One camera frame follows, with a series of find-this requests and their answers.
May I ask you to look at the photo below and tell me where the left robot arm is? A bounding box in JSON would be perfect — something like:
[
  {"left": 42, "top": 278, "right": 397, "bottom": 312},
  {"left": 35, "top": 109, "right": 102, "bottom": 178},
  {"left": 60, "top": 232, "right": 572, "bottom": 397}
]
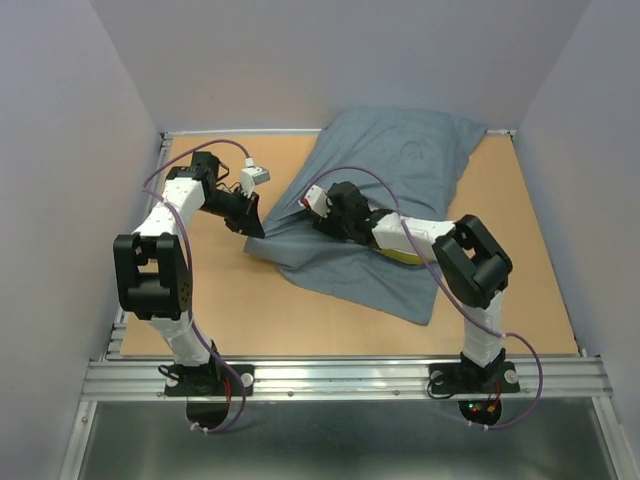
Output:
[{"left": 113, "top": 151, "right": 270, "bottom": 397}]

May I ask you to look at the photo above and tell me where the aluminium front rail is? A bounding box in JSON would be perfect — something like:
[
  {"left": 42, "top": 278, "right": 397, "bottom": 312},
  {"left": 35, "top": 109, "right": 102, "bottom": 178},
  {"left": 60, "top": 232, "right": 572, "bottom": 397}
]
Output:
[{"left": 80, "top": 356, "right": 613, "bottom": 402}]

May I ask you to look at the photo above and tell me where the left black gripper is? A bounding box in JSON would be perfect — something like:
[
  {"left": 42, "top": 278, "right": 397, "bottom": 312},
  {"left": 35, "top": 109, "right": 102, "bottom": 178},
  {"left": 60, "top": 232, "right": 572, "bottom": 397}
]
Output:
[{"left": 198, "top": 187, "right": 264, "bottom": 239}]

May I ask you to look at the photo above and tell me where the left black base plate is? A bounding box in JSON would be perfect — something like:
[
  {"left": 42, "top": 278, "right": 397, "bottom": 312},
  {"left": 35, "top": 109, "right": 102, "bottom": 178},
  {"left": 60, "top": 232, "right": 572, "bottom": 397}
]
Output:
[{"left": 157, "top": 361, "right": 255, "bottom": 397}]

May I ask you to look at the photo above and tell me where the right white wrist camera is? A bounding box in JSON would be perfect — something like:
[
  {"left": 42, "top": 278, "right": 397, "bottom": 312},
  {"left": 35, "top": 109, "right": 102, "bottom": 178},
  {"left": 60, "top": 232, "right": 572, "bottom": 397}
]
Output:
[{"left": 299, "top": 185, "right": 330, "bottom": 218}]

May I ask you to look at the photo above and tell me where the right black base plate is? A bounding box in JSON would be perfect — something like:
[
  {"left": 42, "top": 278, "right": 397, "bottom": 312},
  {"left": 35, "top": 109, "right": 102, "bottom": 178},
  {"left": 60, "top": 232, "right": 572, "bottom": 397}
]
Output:
[{"left": 429, "top": 361, "right": 521, "bottom": 397}]

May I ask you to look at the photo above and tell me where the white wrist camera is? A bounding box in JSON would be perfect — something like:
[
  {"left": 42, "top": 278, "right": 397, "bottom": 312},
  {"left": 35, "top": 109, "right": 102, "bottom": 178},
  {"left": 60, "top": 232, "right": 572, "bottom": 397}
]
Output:
[
  {"left": 240, "top": 165, "right": 271, "bottom": 197},
  {"left": 299, "top": 185, "right": 330, "bottom": 218}
]

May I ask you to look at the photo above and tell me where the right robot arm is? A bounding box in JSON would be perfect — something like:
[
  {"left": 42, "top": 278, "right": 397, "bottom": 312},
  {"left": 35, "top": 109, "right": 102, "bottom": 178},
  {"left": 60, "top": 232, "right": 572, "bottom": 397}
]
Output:
[{"left": 300, "top": 182, "right": 513, "bottom": 398}]

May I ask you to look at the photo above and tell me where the white pillow yellow edge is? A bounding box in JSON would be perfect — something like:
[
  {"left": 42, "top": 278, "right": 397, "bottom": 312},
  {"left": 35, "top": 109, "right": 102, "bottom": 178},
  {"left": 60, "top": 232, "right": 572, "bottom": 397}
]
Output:
[{"left": 380, "top": 249, "right": 423, "bottom": 266}]

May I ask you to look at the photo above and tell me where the blue grey pillowcase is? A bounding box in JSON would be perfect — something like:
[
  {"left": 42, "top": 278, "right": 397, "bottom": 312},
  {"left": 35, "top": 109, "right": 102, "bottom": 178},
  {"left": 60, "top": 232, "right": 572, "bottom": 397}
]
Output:
[{"left": 244, "top": 107, "right": 487, "bottom": 326}]

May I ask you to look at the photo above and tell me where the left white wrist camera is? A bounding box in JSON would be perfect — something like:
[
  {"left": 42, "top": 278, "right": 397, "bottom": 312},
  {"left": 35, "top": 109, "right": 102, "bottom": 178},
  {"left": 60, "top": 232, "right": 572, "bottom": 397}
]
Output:
[{"left": 240, "top": 165, "right": 271, "bottom": 197}]

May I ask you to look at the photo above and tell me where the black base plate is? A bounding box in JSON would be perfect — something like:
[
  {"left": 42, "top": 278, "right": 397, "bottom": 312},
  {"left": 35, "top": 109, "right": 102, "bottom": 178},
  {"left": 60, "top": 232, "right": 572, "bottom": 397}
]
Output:
[
  {"left": 429, "top": 361, "right": 521, "bottom": 397},
  {"left": 157, "top": 361, "right": 255, "bottom": 397}
]

